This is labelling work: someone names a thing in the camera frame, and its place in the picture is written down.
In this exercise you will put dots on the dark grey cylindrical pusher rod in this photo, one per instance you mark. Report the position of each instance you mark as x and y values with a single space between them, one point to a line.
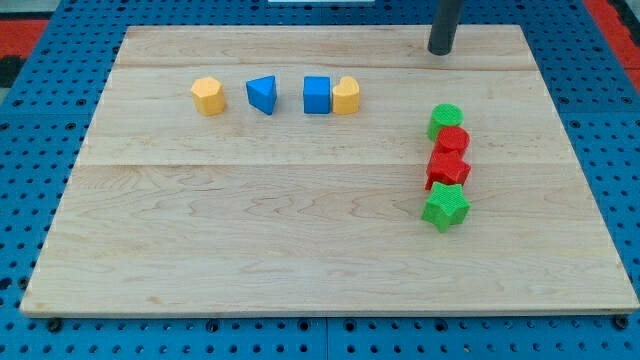
444 27

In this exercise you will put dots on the blue cube block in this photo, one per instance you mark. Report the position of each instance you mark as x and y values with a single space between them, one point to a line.
316 95

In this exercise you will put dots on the red star block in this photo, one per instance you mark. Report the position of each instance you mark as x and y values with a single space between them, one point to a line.
447 168

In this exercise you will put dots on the light wooden board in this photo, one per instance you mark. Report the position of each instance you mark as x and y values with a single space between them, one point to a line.
169 213

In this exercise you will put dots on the yellow heart block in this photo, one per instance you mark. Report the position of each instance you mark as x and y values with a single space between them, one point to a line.
346 96

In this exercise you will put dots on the yellow hexagon block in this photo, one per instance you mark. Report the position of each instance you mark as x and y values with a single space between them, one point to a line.
208 96

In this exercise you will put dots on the red cylinder block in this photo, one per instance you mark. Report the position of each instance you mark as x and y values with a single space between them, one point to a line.
452 139

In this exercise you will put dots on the blue triangle block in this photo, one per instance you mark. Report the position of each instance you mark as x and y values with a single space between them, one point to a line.
262 93

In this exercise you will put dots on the green cylinder block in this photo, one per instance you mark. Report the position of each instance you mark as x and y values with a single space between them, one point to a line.
443 115

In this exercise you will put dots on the green star block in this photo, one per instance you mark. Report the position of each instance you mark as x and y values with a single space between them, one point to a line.
446 206

